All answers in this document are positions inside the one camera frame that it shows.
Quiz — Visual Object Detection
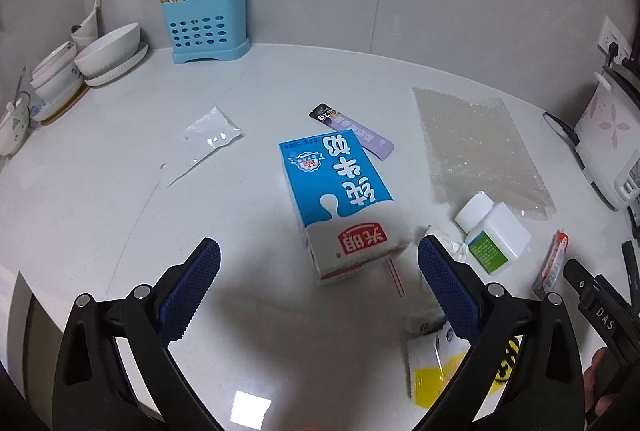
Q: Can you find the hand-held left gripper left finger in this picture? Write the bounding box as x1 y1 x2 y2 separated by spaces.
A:
51 237 222 431

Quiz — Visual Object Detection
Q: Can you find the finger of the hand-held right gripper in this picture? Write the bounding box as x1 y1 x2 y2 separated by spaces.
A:
564 258 632 342
621 241 640 304

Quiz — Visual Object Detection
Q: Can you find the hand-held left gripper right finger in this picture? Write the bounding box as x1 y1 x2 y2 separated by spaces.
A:
415 235 586 431

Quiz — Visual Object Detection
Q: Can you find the red white tube wrapper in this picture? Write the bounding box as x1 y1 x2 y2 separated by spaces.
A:
531 231 571 299

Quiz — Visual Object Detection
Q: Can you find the white green-label pill bottle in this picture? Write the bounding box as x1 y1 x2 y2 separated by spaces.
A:
454 193 532 275

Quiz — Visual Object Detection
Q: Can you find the yellow white packet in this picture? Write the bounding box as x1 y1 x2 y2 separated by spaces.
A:
406 323 473 409

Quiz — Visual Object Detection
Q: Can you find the bubble wrap sheet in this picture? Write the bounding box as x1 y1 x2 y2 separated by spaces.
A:
411 87 557 223

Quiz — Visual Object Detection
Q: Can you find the blue white milk carton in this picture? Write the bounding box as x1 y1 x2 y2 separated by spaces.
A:
278 131 418 288

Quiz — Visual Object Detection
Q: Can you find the purple sachet packet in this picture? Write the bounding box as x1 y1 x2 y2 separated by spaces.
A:
308 105 394 160

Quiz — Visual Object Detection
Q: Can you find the person's right hand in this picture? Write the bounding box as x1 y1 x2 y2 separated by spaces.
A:
582 348 616 429

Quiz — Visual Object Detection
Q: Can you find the white paper wrapper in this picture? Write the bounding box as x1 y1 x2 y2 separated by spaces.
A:
407 306 448 334

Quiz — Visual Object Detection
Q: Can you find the crumpled white tissue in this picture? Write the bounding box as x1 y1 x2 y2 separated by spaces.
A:
420 225 472 272

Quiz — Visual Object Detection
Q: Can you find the red striped straw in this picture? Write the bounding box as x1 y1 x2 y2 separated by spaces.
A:
386 259 407 297

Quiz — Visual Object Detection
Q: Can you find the yellow black printed packet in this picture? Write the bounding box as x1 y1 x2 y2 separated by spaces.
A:
492 336 523 387

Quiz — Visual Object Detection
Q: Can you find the white pink-flower rice cooker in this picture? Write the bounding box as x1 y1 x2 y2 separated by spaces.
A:
572 61 640 212

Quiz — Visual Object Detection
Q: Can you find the clear plastic bag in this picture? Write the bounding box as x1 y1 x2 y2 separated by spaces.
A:
166 107 244 188

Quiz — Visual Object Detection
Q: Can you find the wooden coaster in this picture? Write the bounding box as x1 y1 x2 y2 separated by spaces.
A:
40 86 92 128

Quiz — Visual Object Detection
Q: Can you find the white ribbed plate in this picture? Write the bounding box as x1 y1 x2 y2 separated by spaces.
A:
84 42 150 88

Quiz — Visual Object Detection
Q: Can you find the white blue patterned plate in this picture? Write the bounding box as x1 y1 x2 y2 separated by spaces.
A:
30 83 91 122

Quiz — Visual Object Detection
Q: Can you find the large white bowl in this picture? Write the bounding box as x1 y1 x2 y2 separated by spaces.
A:
74 23 142 79

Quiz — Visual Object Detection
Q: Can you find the blue utensil holder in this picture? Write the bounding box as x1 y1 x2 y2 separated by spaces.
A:
161 0 251 64

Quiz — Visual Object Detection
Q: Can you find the stack of white bowls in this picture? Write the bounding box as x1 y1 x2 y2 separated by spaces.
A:
30 41 83 99

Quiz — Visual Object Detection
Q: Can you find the white ladle spoon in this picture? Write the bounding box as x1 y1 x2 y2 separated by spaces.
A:
70 0 102 54

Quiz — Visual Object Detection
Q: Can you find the black power cable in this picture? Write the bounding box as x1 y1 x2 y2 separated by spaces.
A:
544 112 581 146

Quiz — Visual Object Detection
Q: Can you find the white wall socket with plug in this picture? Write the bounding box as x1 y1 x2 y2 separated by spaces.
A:
600 16 632 62

